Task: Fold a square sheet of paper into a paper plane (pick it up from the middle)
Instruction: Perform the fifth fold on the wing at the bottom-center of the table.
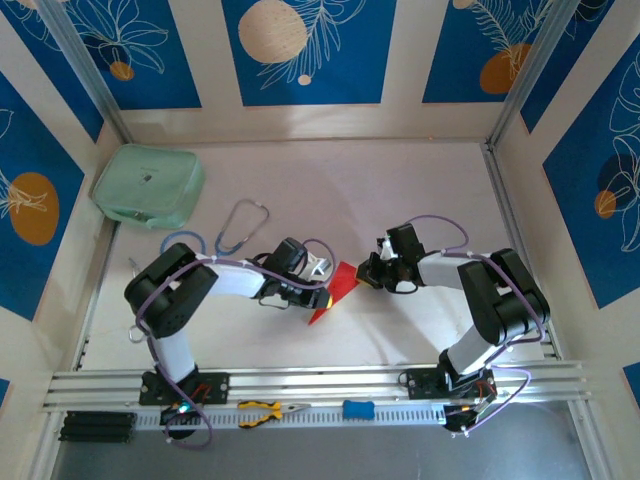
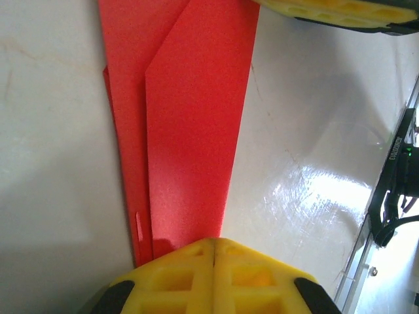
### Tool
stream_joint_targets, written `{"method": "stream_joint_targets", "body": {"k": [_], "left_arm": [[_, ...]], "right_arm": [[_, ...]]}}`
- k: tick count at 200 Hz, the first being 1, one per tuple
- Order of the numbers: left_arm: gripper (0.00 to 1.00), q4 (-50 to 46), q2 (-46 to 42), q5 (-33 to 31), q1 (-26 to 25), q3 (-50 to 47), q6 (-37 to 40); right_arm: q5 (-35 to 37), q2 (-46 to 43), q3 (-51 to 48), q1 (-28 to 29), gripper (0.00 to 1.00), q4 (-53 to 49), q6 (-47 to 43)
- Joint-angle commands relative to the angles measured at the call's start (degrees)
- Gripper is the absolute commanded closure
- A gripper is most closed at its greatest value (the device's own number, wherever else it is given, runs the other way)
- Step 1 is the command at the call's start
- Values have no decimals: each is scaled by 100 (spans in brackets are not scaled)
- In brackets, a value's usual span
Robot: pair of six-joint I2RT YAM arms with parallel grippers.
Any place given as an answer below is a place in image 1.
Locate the red paper sheet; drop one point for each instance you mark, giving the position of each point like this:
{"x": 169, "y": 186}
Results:
{"x": 345, "y": 285}

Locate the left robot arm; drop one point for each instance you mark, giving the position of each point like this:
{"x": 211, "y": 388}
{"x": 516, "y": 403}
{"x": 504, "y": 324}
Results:
{"x": 235, "y": 282}

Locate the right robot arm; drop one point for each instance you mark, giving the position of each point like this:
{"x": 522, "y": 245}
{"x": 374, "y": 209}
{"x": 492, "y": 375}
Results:
{"x": 437, "y": 272}

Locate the grey stethoscope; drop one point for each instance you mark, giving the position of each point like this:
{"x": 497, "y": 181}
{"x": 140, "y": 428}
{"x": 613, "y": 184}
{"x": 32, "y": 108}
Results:
{"x": 230, "y": 220}

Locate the blue sponge block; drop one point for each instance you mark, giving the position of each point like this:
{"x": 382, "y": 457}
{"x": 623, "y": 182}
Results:
{"x": 358, "y": 409}

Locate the small metal clip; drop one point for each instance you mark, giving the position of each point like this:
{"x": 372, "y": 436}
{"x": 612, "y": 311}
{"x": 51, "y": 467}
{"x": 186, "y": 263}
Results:
{"x": 134, "y": 267}

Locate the mint green zip pouch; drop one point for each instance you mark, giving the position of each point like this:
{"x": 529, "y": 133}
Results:
{"x": 147, "y": 185}

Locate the black aluminium profile block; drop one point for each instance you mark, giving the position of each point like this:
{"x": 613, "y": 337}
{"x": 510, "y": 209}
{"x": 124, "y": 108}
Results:
{"x": 97, "y": 427}

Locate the long aluminium mounting rail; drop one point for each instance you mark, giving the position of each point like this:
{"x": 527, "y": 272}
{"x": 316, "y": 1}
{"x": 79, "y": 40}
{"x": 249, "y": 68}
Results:
{"x": 310, "y": 382}

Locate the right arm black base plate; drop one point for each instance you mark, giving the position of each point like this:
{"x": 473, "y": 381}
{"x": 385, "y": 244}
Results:
{"x": 422, "y": 384}

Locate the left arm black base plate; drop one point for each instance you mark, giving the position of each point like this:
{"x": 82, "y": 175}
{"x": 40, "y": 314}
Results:
{"x": 215, "y": 387}

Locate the aluminium frame post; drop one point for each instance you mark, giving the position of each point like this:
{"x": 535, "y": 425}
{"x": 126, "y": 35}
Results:
{"x": 530, "y": 75}
{"x": 85, "y": 70}

